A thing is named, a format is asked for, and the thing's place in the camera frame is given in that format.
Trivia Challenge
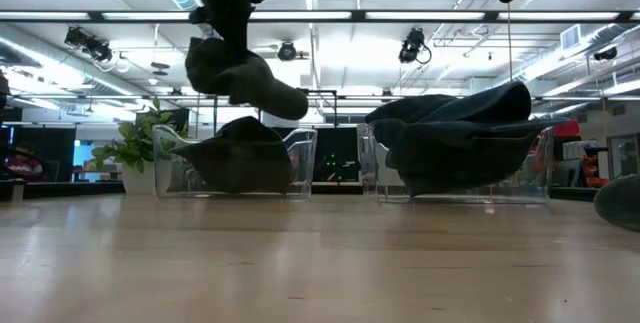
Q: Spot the person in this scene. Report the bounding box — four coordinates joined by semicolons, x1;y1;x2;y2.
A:
3;141;46;181

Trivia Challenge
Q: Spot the clear plastic bin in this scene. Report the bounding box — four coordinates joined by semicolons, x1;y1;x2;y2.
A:
152;123;319;200
357;122;556;205

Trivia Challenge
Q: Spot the green potted plant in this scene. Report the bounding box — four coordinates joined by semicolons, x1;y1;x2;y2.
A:
90;96;190;196

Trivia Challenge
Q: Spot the black ceiling spotlight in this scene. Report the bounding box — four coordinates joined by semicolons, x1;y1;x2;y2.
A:
592;45;619;62
63;26;115;63
276;40;298;62
397;26;433;65

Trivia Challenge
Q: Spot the black metal rack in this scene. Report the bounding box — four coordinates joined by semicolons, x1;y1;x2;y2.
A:
298;87;340;129

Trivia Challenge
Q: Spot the dark sock aloft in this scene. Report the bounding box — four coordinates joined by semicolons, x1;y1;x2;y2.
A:
184;36;310;121

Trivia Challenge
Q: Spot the black aluminium rig frame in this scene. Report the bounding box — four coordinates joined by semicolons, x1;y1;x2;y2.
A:
0;8;640;25

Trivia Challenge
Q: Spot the dark grey cap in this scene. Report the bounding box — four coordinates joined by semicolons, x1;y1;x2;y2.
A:
592;173;640;233

